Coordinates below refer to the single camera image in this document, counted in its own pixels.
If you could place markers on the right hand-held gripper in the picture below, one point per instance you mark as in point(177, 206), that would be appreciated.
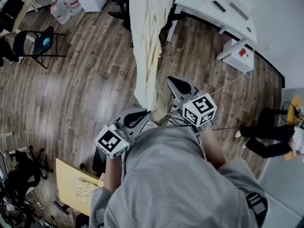
point(200, 110)

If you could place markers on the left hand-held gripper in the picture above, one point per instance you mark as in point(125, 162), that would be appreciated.
point(111, 141)

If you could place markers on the cream clothing garment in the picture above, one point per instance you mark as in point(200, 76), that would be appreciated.
point(146, 32)

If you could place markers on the black office chair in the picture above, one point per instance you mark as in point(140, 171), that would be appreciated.
point(121, 1)

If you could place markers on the person's right forearm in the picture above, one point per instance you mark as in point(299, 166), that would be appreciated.
point(213, 148)

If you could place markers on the person's left forearm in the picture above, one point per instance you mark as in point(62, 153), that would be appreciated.
point(113, 174)

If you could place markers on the black swivel chair base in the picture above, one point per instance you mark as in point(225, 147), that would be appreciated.
point(23, 170)

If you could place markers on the black folding chair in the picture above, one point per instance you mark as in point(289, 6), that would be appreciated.
point(26, 41)

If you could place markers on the white box red label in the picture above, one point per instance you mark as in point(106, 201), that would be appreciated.
point(238, 58)

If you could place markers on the person's grey sweatshirt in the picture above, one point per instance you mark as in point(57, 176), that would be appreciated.
point(171, 179)

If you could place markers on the white desk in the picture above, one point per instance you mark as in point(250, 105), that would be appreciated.
point(202, 11)

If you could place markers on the black remote control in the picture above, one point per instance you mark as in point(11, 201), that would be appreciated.
point(218, 6)

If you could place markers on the black round stool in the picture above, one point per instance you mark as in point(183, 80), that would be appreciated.
point(269, 116)

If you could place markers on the yellow wooden board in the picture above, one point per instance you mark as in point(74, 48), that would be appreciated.
point(66, 182)

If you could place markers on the small blue object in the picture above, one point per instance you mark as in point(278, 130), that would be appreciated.
point(46, 41)

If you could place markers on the light wooden table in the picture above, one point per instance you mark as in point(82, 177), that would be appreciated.
point(31, 1)

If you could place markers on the black panel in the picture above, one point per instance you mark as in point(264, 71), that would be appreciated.
point(10, 11)

